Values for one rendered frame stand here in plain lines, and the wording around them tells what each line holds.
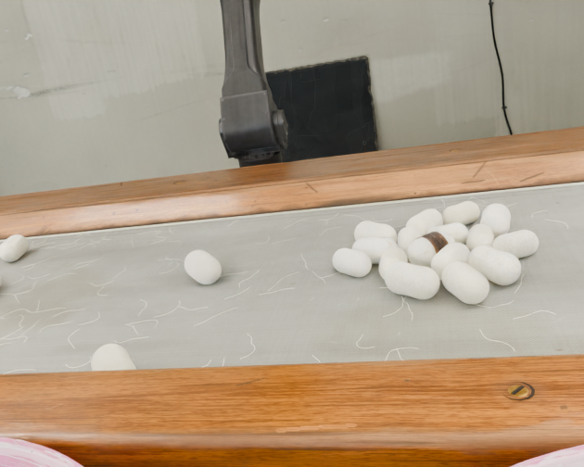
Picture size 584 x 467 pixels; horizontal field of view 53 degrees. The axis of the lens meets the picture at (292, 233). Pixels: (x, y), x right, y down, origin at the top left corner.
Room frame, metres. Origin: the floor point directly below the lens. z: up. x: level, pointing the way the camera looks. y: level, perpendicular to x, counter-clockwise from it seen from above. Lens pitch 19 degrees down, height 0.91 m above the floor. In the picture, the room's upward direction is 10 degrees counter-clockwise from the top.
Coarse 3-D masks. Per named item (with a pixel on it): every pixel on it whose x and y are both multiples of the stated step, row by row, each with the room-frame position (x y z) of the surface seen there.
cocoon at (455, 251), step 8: (448, 248) 0.35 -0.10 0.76; (456, 248) 0.35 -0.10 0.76; (464, 248) 0.35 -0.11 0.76; (440, 256) 0.34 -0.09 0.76; (448, 256) 0.34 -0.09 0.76; (456, 256) 0.34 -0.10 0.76; (464, 256) 0.34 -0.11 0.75; (432, 264) 0.34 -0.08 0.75; (440, 264) 0.34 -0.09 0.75; (440, 272) 0.33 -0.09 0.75
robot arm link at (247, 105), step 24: (240, 0) 0.87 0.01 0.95; (240, 24) 0.86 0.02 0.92; (240, 48) 0.84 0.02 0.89; (240, 72) 0.82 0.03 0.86; (264, 72) 0.86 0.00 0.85; (240, 96) 0.80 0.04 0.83; (264, 96) 0.79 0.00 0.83; (240, 120) 0.79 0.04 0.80; (264, 120) 0.78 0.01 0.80; (240, 144) 0.79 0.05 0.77; (264, 144) 0.79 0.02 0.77
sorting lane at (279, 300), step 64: (512, 192) 0.49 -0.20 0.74; (576, 192) 0.46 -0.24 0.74; (64, 256) 0.54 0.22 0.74; (128, 256) 0.50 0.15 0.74; (256, 256) 0.44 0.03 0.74; (320, 256) 0.42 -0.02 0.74; (576, 256) 0.34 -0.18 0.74; (0, 320) 0.41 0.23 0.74; (64, 320) 0.39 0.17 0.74; (128, 320) 0.37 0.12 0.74; (192, 320) 0.35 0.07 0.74; (256, 320) 0.33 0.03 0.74; (320, 320) 0.32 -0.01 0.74; (384, 320) 0.30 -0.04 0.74; (448, 320) 0.29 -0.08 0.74; (512, 320) 0.28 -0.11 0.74; (576, 320) 0.27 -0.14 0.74
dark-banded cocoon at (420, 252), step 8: (440, 232) 0.37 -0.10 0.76; (416, 240) 0.37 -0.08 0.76; (424, 240) 0.36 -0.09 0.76; (448, 240) 0.37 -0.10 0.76; (408, 248) 0.37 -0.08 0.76; (416, 248) 0.36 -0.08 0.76; (424, 248) 0.36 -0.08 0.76; (432, 248) 0.36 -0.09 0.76; (408, 256) 0.37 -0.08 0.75; (416, 256) 0.36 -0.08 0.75; (424, 256) 0.36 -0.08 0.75; (432, 256) 0.36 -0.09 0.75; (416, 264) 0.36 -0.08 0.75; (424, 264) 0.36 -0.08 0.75
